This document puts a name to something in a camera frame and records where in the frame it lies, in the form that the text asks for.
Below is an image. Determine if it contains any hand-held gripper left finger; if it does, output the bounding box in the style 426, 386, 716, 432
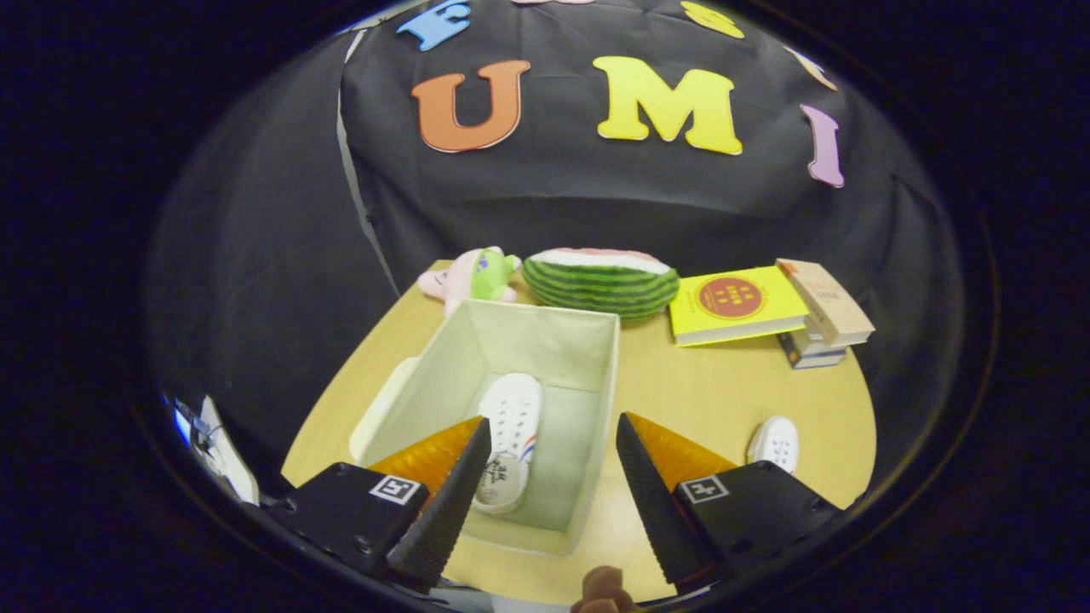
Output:
264, 415, 493, 593

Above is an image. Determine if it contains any yellow book red circle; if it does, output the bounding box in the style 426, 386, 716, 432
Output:
668, 266, 810, 347

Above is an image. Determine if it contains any pale fabric storage box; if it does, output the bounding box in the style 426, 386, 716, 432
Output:
362, 298, 621, 558

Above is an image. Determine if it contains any tan cover book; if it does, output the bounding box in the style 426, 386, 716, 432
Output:
775, 258, 876, 348

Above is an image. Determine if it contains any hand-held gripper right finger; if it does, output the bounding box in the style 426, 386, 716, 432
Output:
615, 412, 846, 586

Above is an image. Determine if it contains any pink green plush toy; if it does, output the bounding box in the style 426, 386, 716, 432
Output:
417, 247, 523, 318

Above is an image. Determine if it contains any white canvas shoe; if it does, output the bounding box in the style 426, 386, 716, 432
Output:
471, 373, 543, 515
747, 415, 800, 474

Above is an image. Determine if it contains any watermelon slice plush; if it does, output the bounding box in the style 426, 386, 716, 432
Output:
521, 248, 680, 322

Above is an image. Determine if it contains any white paperback book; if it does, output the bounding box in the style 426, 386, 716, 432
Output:
796, 319, 849, 358

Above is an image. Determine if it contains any black backdrop cloth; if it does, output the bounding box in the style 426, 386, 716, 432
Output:
145, 0, 967, 512

